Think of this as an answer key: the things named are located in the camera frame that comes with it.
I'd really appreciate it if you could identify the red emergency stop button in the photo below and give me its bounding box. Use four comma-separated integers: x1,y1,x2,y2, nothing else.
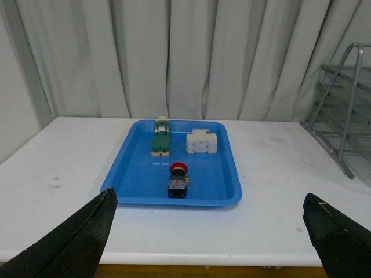
168,162,189,199

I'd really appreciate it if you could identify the white electrical block component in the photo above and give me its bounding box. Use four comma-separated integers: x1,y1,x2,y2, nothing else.
186,129,218,154

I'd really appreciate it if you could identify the grey metal mesh rack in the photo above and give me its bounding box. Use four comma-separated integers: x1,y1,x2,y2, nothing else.
300,43,370,179

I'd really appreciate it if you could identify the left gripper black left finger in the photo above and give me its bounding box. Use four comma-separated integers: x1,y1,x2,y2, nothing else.
1,188,118,277

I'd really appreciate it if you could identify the blue plastic tray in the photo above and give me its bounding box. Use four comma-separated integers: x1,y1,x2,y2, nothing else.
101,120,242,207

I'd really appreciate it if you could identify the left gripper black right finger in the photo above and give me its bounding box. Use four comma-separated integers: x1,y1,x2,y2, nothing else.
303,193,370,277

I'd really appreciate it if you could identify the green terminal block component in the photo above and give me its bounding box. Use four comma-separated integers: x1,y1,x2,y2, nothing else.
151,116,170,157

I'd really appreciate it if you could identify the white curtain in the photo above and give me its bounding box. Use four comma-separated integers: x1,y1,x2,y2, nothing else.
1,1,370,126

